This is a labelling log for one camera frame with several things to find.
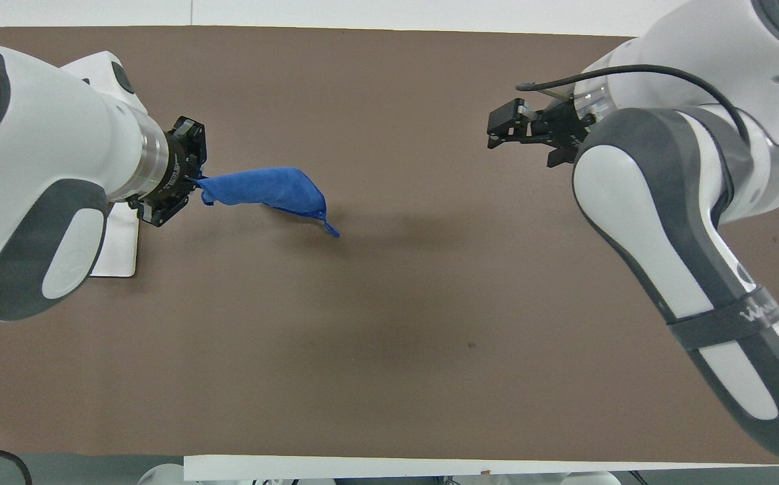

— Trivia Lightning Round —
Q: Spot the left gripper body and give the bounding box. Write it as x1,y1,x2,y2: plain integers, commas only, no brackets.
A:
160,129,200,204

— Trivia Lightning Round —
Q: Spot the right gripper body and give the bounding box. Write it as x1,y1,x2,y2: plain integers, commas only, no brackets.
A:
541,101,596,169

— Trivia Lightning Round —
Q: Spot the blue towel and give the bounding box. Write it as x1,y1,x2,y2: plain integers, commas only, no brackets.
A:
197,166,341,238

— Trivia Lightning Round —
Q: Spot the white flat board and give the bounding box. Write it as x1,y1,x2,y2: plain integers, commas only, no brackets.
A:
89,199,141,279

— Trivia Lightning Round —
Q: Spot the black cable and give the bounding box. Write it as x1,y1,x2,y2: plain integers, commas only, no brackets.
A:
516,64,751,143

